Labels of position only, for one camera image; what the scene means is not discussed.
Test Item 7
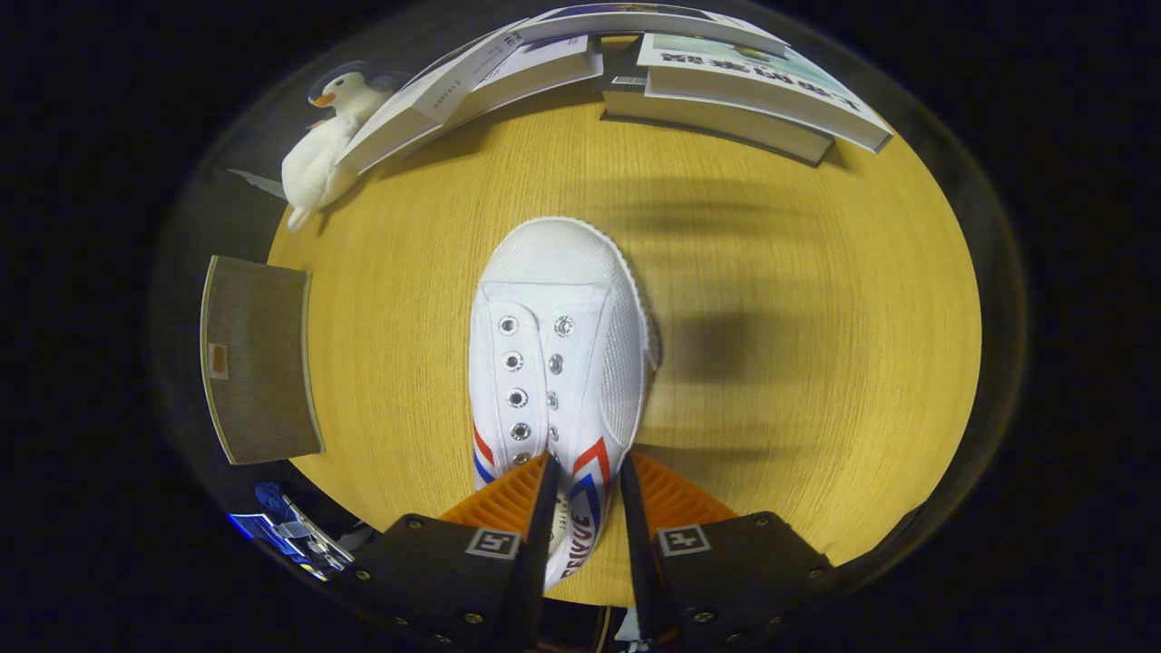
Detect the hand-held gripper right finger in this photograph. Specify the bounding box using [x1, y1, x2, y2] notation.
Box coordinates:
[619, 449, 831, 653]

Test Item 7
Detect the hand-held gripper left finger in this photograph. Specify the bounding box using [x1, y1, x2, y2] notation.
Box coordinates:
[340, 452, 561, 653]

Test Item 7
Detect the white canvas shoe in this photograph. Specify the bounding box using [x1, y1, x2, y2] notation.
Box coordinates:
[468, 216, 662, 591]

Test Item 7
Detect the beige fabric storage box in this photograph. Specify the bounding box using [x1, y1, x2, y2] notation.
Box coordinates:
[200, 255, 326, 466]

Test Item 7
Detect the blue lit screen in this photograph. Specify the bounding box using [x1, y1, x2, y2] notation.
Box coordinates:
[226, 512, 305, 556]

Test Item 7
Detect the dark cover book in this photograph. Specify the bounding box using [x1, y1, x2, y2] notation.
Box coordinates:
[602, 50, 836, 168]

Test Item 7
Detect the white round plush toy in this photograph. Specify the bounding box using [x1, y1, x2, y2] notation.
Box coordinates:
[280, 113, 366, 233]

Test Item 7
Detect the white book with portrait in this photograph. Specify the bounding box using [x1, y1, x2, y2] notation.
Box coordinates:
[339, 18, 545, 175]

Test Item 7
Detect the plain white book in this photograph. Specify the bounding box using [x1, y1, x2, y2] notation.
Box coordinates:
[404, 34, 605, 157]

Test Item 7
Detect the penguin plush toy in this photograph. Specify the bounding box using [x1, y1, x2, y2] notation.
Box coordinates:
[307, 60, 411, 128]

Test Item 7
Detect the blue cover book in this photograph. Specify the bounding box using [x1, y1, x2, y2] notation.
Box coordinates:
[511, 2, 791, 57]

